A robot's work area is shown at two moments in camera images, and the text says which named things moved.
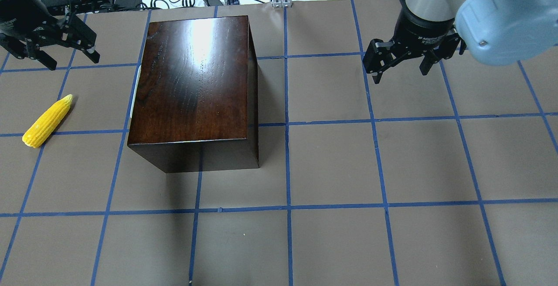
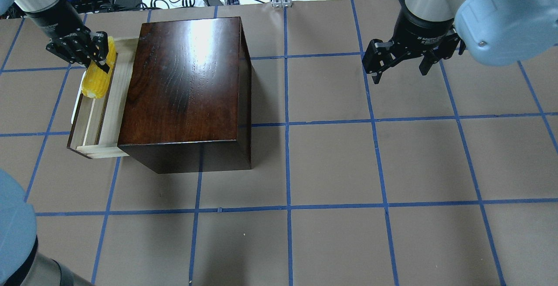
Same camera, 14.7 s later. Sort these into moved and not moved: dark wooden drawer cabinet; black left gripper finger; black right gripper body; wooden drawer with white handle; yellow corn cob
Moved: black left gripper finger; yellow corn cob; wooden drawer with white handle
Not moved: dark wooden drawer cabinet; black right gripper body
